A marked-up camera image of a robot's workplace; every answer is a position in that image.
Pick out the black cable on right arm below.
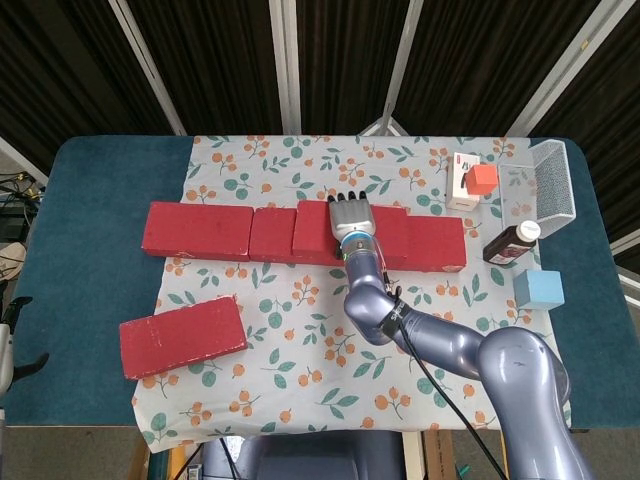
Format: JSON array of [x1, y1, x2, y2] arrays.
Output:
[[382, 267, 507, 480]]

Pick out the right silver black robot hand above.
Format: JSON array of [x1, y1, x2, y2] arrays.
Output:
[[327, 189, 377, 242]]

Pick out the white wire mesh basket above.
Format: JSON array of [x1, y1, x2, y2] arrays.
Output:
[[529, 140, 577, 239]]

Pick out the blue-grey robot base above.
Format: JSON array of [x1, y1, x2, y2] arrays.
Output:
[[202, 432, 406, 480]]

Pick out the clear plastic box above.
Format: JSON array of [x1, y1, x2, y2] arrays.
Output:
[[497, 162, 541, 224]]

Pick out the dark partition screen white frame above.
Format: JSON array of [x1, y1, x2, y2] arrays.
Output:
[[0, 0, 640, 166]]

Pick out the light blue foam cube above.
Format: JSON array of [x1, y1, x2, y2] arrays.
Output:
[[512, 269, 566, 310]]

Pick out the tangled cables on floor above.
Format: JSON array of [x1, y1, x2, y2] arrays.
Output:
[[0, 169, 47, 226]]

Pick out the red brick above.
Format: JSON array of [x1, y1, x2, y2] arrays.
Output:
[[248, 207, 299, 263], [291, 199, 410, 271], [118, 294, 249, 383], [357, 216, 468, 274], [140, 201, 254, 259]]

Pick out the beige shoe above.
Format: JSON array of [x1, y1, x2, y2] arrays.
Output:
[[0, 241, 26, 286]]

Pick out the teal table cover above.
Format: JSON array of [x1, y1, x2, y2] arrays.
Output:
[[0, 134, 640, 435]]

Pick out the small white cardboard box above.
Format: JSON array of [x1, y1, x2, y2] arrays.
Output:
[[445, 152, 482, 212]]

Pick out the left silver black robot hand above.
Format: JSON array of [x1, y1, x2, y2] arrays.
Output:
[[0, 296, 51, 401]]

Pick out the orange foam cube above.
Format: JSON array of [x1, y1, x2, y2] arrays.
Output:
[[463, 163, 501, 197]]

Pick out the dark brown bottle white cap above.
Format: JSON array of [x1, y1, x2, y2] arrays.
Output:
[[482, 220, 542, 266]]

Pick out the brown cardboard piece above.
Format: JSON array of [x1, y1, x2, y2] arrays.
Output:
[[422, 429, 454, 480]]

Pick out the floral fruit print tablecloth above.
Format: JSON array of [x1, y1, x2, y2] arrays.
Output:
[[131, 133, 574, 454]]

